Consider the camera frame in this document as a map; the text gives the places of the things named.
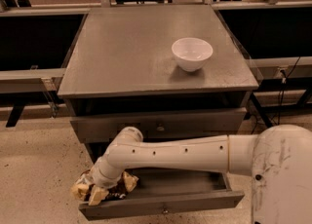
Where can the white ceramic bowl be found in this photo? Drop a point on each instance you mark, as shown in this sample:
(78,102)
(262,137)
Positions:
(191,54)

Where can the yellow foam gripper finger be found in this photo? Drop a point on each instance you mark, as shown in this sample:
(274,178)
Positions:
(97,195)

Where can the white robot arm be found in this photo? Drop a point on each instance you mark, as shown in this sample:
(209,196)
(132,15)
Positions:
(279,160)

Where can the grey metal railing frame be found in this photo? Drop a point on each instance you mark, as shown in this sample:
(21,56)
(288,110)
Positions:
(36,47)

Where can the brown sea salt chip bag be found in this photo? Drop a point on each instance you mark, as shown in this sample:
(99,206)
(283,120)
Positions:
(118,188)

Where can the grey open middle drawer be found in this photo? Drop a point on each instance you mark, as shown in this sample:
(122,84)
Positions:
(181,176)

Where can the grey wooden drawer cabinet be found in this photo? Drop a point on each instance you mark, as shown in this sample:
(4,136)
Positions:
(123,63)

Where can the grey top drawer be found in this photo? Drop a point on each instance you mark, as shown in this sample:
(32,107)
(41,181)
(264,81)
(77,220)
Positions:
(177,124)

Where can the brass top drawer knob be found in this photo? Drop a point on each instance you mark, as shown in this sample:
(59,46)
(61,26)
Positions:
(160,127)

